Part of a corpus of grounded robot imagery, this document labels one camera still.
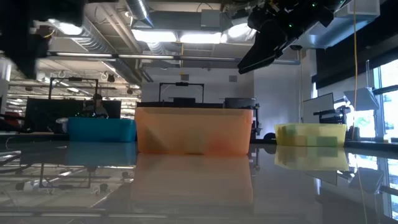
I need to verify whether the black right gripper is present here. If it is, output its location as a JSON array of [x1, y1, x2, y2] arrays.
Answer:
[[238, 0, 343, 75]]

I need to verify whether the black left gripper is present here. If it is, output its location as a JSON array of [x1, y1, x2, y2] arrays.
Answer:
[[0, 0, 87, 78]]

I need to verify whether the tan wooden wedge block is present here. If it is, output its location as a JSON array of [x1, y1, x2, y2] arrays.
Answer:
[[136, 124, 170, 154]]

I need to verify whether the wide black monitor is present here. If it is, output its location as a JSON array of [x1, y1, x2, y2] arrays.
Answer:
[[24, 98, 122, 131]]

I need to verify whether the red object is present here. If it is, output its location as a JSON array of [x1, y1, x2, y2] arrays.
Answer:
[[3, 111, 23, 128]]

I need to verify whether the small black monitor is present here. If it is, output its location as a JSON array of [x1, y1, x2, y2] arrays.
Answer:
[[224, 97, 257, 110]]

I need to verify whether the grey ceiling box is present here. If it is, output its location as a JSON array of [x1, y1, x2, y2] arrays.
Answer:
[[200, 9, 222, 28]]

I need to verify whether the ceiling light panel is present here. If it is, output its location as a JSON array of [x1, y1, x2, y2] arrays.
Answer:
[[131, 29, 178, 43], [179, 32, 223, 44]]

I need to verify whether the black stand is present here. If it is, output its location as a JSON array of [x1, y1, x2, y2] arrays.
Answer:
[[252, 104, 277, 144]]

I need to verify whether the white screen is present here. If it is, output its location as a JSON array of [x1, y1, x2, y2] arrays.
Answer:
[[302, 92, 335, 124]]

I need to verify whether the yellow plastic bin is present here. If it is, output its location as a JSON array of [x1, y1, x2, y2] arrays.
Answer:
[[274, 123, 348, 147]]

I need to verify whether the black desk equipment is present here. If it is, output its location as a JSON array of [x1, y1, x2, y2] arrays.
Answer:
[[313, 105, 351, 125]]

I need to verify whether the blue plastic bin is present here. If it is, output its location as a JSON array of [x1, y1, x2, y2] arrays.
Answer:
[[67, 117, 137, 143]]

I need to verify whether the orange plastic bin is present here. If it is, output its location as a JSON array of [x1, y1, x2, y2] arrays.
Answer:
[[134, 107, 254, 156]]

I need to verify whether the horizontal metal pipe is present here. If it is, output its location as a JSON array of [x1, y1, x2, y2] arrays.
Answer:
[[46, 50, 301, 65]]

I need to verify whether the black metal gantry frame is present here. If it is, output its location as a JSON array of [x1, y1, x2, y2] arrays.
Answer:
[[159, 82, 205, 103], [49, 77, 99, 101]]

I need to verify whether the ribbed silver duct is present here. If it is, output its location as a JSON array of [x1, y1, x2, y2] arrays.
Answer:
[[60, 14, 118, 55]]

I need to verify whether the silver ventilation duct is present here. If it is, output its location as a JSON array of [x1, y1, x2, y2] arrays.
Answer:
[[124, 0, 155, 29]]

